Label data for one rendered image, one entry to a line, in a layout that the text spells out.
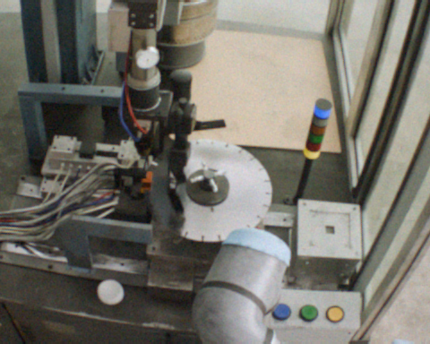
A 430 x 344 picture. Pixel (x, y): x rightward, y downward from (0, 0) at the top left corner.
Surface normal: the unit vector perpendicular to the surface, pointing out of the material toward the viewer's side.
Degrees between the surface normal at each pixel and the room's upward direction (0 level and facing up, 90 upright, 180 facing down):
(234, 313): 18
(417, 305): 0
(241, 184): 0
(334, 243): 0
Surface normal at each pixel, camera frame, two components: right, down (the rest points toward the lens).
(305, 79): 0.07, -0.63
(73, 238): -0.07, 0.77
